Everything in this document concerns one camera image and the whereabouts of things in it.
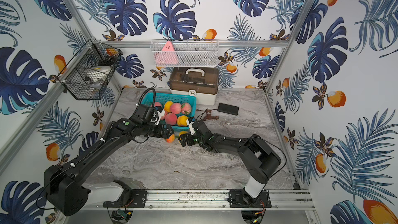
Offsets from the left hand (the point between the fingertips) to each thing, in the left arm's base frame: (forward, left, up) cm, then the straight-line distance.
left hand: (166, 128), depth 78 cm
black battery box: (+30, -35, -18) cm, 49 cm away
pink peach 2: (+14, +2, -12) cm, 19 cm away
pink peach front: (+21, 0, -9) cm, 23 cm away
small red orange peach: (+1, 0, -14) cm, 14 cm away
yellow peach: (+23, +6, -11) cm, 26 cm away
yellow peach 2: (+5, -7, -12) cm, 15 cm away
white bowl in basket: (+20, +38, +16) cm, 45 cm away
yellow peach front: (+14, -5, -12) cm, 19 cm away
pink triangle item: (+39, +5, +17) cm, 42 cm away
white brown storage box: (+39, -16, -3) cm, 43 cm away
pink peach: (+22, -7, -11) cm, 26 cm away
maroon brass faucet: (+25, -21, -17) cm, 37 cm away
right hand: (+3, -9, -12) cm, 15 cm away
